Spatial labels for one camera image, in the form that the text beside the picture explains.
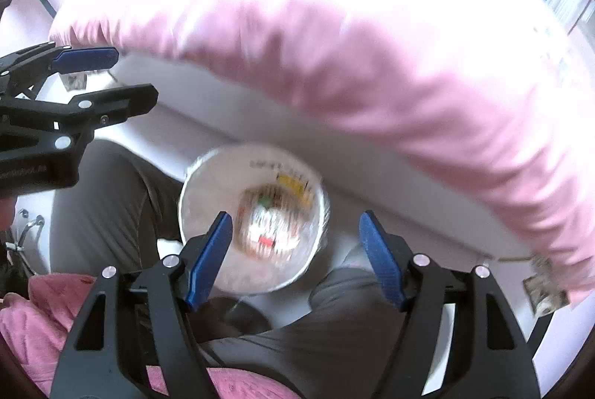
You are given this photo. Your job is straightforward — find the person's grey pants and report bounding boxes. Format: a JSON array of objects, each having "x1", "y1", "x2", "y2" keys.
[{"x1": 50, "y1": 139, "x2": 419, "y2": 399}]

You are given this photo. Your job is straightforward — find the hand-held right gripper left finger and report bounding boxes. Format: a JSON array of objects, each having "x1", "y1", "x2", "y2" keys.
[{"x1": 49, "y1": 211, "x2": 233, "y2": 399}]

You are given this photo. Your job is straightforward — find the white trash bin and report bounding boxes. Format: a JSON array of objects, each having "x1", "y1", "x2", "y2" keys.
[{"x1": 178, "y1": 143, "x2": 332, "y2": 294}]

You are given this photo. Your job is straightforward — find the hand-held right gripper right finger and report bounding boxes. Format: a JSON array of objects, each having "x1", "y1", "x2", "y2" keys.
[{"x1": 359, "y1": 210, "x2": 542, "y2": 399}]

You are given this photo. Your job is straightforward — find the pink floral bed blanket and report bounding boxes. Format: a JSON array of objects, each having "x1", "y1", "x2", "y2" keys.
[{"x1": 49, "y1": 0, "x2": 595, "y2": 304}]

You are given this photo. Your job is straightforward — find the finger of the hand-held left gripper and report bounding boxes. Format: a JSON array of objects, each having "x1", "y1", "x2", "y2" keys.
[
  {"x1": 0, "y1": 43, "x2": 120, "y2": 97},
  {"x1": 0, "y1": 84, "x2": 159, "y2": 149}
]

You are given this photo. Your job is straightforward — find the pink garment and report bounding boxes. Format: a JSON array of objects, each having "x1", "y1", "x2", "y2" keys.
[{"x1": 0, "y1": 273, "x2": 289, "y2": 399}]

